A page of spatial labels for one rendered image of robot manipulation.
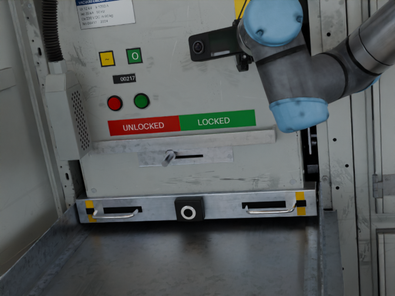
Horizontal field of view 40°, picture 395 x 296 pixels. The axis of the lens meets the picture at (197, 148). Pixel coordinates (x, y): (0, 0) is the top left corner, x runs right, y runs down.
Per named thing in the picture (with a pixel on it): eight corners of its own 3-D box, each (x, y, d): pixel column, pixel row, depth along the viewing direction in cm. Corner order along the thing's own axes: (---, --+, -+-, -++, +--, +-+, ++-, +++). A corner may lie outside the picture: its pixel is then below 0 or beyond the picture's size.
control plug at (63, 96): (80, 160, 109) (62, 74, 104) (58, 161, 110) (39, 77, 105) (95, 147, 116) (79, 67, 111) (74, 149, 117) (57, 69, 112)
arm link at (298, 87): (357, 108, 78) (332, 35, 77) (308, 129, 71) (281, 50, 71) (315, 119, 84) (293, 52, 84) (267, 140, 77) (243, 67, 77)
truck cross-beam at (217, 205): (317, 215, 113) (315, 189, 112) (80, 223, 126) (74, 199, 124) (317, 205, 118) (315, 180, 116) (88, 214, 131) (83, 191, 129)
